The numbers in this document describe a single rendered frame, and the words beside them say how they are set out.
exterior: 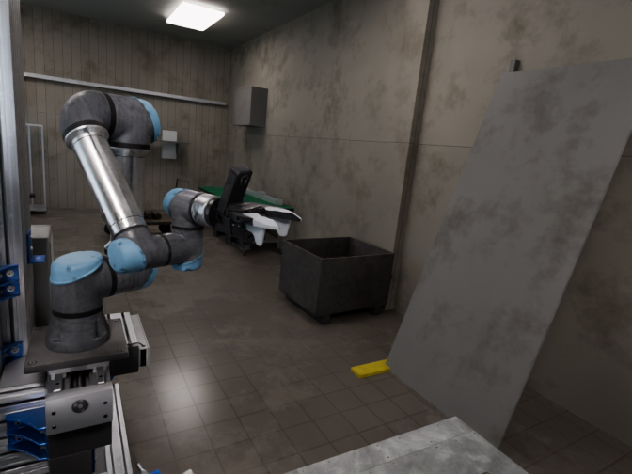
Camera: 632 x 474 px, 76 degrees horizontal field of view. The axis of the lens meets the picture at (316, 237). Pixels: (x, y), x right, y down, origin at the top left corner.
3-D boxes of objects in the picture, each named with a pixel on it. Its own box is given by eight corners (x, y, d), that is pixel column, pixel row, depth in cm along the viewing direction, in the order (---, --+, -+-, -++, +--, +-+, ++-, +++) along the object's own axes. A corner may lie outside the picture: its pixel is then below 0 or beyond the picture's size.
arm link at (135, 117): (88, 292, 114) (85, 89, 103) (137, 280, 127) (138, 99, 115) (112, 304, 108) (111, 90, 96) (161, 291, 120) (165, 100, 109)
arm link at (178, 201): (186, 218, 104) (187, 185, 102) (215, 227, 98) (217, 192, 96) (159, 221, 98) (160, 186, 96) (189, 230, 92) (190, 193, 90)
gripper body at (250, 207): (268, 240, 90) (229, 229, 96) (268, 202, 87) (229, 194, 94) (244, 249, 84) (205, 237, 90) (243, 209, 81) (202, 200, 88)
